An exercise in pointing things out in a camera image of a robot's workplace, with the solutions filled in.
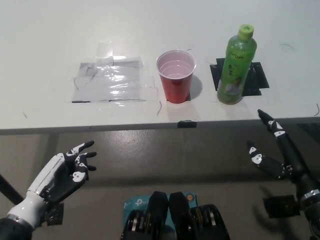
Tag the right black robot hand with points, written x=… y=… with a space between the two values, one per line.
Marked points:
x=291 y=155

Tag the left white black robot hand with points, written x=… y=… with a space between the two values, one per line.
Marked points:
x=58 y=180

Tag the green tea plastic bottle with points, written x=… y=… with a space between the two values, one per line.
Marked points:
x=236 y=62

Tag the red plastic cup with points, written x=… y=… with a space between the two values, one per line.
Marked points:
x=176 y=87

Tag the black table leg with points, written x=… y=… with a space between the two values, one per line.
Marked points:
x=10 y=187

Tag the teal cardboard router box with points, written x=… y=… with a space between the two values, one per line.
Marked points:
x=135 y=203

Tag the large black tape patch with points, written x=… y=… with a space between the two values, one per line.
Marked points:
x=258 y=77

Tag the small black tape piece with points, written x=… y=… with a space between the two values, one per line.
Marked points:
x=187 y=124

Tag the clear plastic sheet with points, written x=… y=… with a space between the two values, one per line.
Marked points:
x=110 y=82

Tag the clear tape strip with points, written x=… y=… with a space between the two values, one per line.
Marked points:
x=104 y=50

